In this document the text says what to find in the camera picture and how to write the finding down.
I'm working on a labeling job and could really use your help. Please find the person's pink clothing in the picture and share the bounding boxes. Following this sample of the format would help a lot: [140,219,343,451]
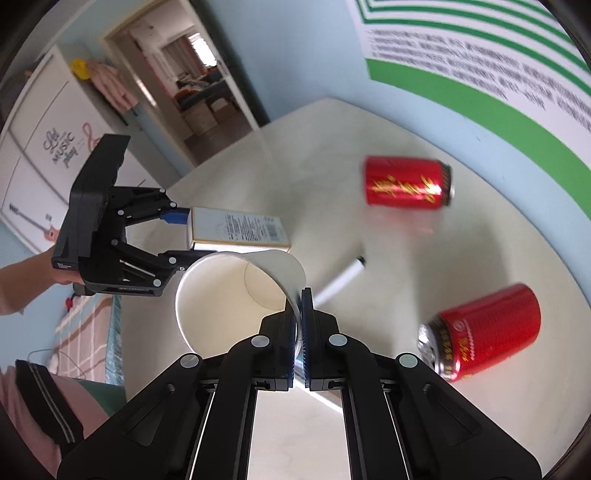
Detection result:
[0,359,127,480]

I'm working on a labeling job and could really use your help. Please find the white marker pen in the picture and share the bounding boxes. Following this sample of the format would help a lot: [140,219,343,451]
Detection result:
[314,255,367,308]

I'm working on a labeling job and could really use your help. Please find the pink hanging clothes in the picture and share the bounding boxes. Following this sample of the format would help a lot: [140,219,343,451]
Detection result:
[88,60,138,112]

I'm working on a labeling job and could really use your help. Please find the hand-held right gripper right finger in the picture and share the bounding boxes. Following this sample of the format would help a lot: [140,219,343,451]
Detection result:
[300,287,541,480]

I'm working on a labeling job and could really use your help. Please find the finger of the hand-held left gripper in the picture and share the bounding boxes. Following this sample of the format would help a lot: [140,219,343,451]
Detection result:
[112,239,219,288]
[110,186,190,232]

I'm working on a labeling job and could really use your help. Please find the person's left hand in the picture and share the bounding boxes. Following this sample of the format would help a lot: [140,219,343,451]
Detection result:
[48,263,86,288]

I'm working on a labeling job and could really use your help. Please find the white cardboard box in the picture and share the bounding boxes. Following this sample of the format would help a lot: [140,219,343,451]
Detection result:
[187,206,293,254]

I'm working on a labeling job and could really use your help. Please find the white paper cup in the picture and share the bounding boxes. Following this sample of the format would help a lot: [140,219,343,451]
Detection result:
[174,249,308,358]

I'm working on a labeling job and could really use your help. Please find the person's left forearm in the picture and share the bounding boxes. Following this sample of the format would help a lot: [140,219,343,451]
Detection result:
[0,247,70,317]

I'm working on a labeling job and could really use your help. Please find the brown cardboard box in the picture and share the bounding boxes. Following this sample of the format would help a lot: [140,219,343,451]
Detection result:
[184,102,220,137]

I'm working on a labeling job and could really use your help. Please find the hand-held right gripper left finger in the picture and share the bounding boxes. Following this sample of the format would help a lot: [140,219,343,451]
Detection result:
[58,302,298,480]

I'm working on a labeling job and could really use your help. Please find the green striped wall poster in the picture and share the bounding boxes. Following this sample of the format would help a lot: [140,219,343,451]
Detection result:
[346,0,591,174]

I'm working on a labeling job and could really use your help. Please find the red drink can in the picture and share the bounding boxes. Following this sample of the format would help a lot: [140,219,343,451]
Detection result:
[418,283,542,384]
[363,155,455,210]

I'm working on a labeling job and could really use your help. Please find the white door frame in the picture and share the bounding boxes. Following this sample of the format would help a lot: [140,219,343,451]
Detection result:
[102,0,271,169]

